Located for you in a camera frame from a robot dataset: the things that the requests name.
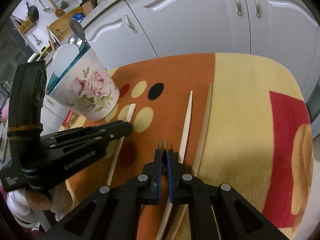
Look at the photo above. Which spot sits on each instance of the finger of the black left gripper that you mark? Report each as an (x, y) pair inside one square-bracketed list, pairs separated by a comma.
[(109, 132)]

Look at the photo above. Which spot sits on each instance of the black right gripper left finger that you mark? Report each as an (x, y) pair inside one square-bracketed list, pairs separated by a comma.
[(112, 213)]

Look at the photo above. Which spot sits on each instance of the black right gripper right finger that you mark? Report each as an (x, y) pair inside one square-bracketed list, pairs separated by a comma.
[(216, 212)]

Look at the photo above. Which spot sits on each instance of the gold fork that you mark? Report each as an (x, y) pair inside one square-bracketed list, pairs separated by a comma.
[(161, 144)]

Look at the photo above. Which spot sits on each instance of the white plastic rice spoon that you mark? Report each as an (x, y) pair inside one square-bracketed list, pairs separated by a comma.
[(63, 57)]

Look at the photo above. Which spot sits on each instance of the large steel spoon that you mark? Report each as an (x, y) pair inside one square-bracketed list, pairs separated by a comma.
[(78, 38)]

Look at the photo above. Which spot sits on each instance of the white kitchen cabinets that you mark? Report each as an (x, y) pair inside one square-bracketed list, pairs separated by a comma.
[(127, 31)]

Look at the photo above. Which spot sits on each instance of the white gloved hand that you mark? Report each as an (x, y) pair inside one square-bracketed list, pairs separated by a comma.
[(22, 203)]

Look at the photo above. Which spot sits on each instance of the light wooden chopstick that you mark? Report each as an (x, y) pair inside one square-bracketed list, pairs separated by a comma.
[(119, 145), (180, 159)]

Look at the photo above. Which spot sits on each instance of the floral utensil holder teal insert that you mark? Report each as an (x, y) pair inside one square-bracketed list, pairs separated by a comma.
[(85, 86)]

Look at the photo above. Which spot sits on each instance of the dark wooden chopstick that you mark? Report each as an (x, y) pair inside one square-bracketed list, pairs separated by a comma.
[(196, 165)]

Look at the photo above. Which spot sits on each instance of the colourful fleece table mat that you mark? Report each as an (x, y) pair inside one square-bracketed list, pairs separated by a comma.
[(249, 128)]

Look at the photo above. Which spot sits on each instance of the wooden cutting board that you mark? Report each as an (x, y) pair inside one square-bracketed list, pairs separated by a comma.
[(60, 28)]

